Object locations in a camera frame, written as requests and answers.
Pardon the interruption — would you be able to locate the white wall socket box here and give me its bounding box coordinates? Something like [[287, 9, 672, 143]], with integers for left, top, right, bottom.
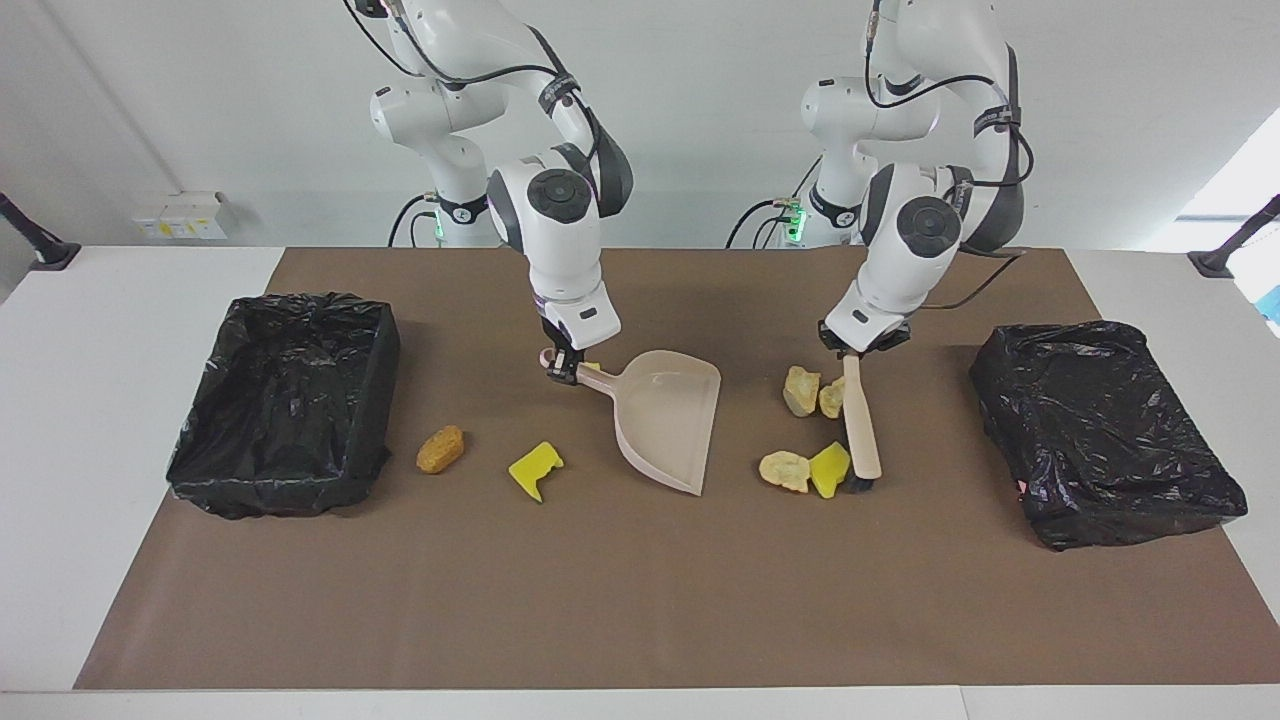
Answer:
[[132, 192, 239, 241]]

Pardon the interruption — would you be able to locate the black bag covered bin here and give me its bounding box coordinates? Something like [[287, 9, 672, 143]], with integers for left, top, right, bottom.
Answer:
[[968, 320, 1249, 552]]

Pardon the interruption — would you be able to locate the black right base cable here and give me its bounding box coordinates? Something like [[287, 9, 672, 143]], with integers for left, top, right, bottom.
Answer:
[[388, 193, 441, 248]]

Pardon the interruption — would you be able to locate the yellow sponge with green backing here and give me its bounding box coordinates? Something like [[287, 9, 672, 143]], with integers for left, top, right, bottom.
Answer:
[[808, 442, 853, 500]]

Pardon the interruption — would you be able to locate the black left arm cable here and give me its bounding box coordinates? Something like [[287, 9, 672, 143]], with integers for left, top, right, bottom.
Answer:
[[865, 0, 1036, 311]]

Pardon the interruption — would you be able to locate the notched yellow sponge piece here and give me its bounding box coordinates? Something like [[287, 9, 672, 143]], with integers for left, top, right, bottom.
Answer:
[[507, 441, 565, 504]]

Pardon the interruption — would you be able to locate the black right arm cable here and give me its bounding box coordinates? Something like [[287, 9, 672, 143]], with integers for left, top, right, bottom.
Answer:
[[343, 0, 611, 181]]

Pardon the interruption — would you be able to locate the beige hand brush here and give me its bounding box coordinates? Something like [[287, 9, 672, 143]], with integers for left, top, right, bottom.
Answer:
[[842, 350, 883, 496]]

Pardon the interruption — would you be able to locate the brown table mat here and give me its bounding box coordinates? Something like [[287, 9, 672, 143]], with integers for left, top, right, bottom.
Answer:
[[73, 247, 1280, 691]]

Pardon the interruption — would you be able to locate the open black lined trash bin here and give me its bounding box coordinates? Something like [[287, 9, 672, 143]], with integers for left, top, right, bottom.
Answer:
[[165, 292, 402, 520]]

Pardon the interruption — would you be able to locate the black left base cable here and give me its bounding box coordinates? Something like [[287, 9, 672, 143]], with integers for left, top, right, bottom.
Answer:
[[727, 195, 801, 249]]

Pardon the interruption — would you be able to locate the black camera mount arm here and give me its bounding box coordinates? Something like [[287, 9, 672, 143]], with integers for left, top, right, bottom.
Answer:
[[1188, 195, 1280, 279], [0, 192, 81, 271]]

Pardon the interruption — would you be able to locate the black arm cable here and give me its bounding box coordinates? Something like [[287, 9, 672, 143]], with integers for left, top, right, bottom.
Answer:
[[865, 0, 1036, 311], [343, 0, 611, 181]]

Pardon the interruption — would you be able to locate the black base cable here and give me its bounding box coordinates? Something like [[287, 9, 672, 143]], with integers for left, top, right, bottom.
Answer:
[[388, 193, 441, 248], [727, 195, 801, 249]]

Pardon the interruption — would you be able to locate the brown fried nugget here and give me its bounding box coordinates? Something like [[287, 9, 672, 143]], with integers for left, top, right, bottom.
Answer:
[[416, 425, 466, 475]]

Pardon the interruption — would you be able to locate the beige plastic dustpan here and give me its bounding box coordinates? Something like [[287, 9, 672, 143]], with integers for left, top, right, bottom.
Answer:
[[540, 348, 723, 498]]

